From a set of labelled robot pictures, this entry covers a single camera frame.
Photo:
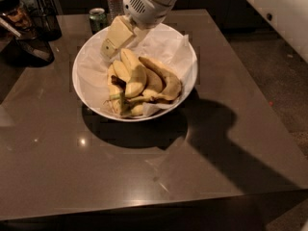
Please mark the dark jar with lid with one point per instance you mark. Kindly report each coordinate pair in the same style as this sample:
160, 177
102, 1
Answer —
15, 18

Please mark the white bowl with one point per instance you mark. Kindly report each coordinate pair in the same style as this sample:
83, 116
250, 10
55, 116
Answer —
86, 90

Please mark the green soda can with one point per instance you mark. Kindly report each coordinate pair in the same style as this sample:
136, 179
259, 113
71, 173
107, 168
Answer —
98, 19

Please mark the clear plastic water bottle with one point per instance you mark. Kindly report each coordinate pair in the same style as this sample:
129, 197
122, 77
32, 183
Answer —
113, 0

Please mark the black wire basket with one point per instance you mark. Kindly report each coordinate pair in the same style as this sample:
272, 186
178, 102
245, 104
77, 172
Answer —
46, 21

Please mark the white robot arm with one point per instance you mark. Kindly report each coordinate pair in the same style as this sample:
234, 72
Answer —
289, 18

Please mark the white paper liner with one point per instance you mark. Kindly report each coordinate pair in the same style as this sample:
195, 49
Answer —
96, 64

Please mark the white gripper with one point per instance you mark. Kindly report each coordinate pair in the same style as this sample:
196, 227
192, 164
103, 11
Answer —
144, 10

